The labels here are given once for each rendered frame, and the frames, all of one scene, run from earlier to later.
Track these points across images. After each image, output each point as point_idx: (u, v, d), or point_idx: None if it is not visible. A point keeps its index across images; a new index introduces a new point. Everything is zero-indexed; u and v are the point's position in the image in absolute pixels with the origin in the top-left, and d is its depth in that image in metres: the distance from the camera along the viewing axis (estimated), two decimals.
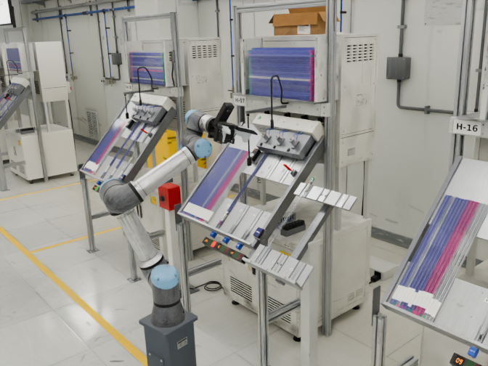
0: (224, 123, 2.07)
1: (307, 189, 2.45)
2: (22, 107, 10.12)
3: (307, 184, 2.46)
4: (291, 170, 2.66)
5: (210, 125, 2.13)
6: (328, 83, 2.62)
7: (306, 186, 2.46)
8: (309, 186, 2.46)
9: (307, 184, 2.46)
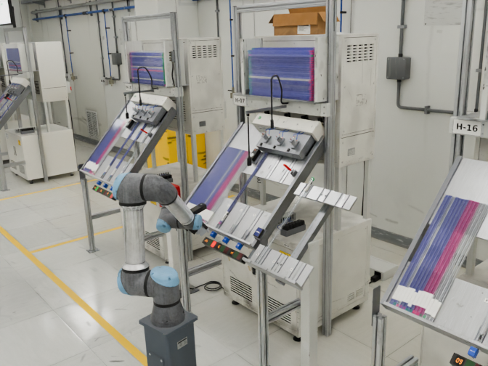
0: None
1: (307, 189, 2.45)
2: (22, 107, 10.12)
3: (307, 184, 2.46)
4: (291, 170, 2.66)
5: None
6: (328, 83, 2.62)
7: (306, 186, 2.46)
8: (309, 186, 2.46)
9: (307, 184, 2.46)
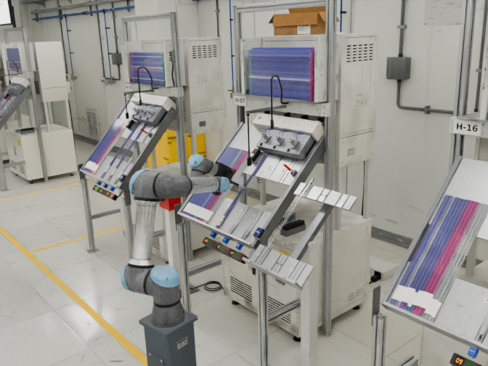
0: None
1: (307, 189, 2.45)
2: (22, 107, 10.12)
3: (307, 184, 2.46)
4: (291, 170, 2.66)
5: None
6: (328, 83, 2.62)
7: (306, 186, 2.46)
8: (309, 186, 2.46)
9: (307, 184, 2.46)
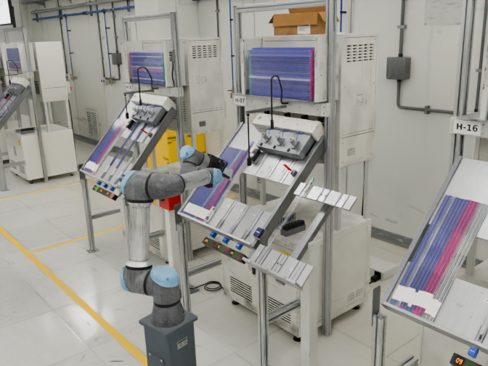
0: None
1: (307, 189, 2.45)
2: (22, 107, 10.12)
3: (307, 184, 2.46)
4: (291, 170, 2.66)
5: None
6: (328, 83, 2.62)
7: (306, 186, 2.46)
8: (309, 186, 2.46)
9: (307, 184, 2.46)
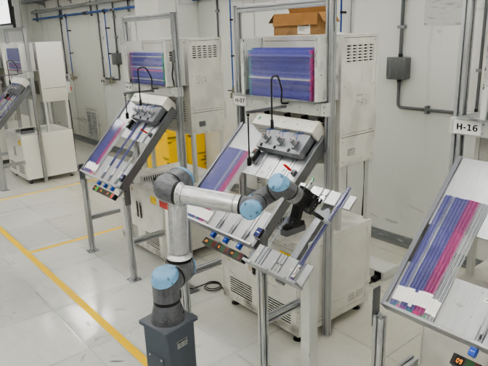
0: None
1: (307, 189, 2.45)
2: (22, 107, 10.12)
3: (307, 184, 2.46)
4: (291, 170, 2.66)
5: None
6: (328, 83, 2.62)
7: (306, 186, 2.46)
8: (309, 186, 2.46)
9: (307, 184, 2.46)
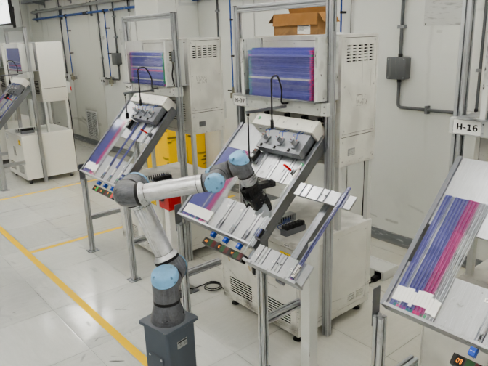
0: (265, 196, 2.26)
1: (296, 176, 2.38)
2: (22, 107, 10.12)
3: (296, 169, 2.39)
4: (291, 170, 2.66)
5: (253, 185, 2.20)
6: (328, 83, 2.62)
7: (295, 171, 2.39)
8: (298, 172, 2.39)
9: (296, 169, 2.39)
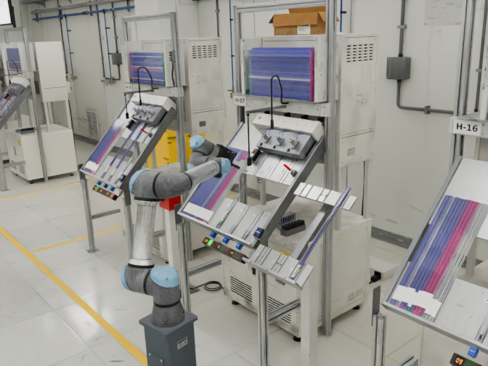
0: None
1: (226, 213, 2.82)
2: (22, 107, 10.12)
3: (224, 217, 2.80)
4: (291, 170, 2.66)
5: None
6: (328, 83, 2.62)
7: (225, 215, 2.80)
8: (224, 216, 2.81)
9: (224, 217, 2.80)
